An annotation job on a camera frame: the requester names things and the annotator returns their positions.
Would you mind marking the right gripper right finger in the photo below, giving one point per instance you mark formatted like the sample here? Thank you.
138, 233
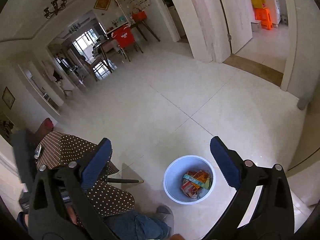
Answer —
262, 207

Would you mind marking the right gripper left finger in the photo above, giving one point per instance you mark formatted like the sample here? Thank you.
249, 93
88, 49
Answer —
59, 207

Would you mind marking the red snack package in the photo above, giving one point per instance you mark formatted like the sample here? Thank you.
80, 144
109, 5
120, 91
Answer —
196, 185

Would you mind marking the light blue trash bucket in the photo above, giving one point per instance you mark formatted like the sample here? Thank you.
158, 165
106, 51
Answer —
172, 179

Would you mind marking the brown polka dot tablecloth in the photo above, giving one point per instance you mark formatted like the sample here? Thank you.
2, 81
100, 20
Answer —
60, 149

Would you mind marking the person's leg in jeans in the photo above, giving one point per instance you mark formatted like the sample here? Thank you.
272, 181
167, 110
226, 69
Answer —
133, 225

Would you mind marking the red cushioned bench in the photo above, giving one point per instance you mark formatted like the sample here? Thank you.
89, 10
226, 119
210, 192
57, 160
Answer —
45, 128

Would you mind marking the grey slipper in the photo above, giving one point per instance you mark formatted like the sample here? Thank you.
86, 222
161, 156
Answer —
165, 214

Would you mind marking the wooden dining chair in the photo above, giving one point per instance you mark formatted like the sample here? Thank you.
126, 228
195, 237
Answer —
92, 65

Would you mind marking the chair with red cover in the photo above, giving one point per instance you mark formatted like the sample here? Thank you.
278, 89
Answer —
125, 38

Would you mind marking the dark wooden dining table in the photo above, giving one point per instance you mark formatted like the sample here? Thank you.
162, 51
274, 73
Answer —
99, 46

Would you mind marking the black chandelier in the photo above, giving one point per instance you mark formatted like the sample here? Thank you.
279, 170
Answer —
56, 8

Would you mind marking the orange plastic stool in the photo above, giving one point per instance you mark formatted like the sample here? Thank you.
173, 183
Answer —
263, 15

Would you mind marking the white bathroom door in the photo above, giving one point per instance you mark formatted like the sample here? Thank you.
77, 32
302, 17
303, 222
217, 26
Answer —
238, 20

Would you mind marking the small framed picture left wall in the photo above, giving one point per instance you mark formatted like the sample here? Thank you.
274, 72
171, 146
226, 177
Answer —
8, 98

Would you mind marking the gold diamond wall decoration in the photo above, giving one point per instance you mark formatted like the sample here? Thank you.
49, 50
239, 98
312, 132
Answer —
102, 4

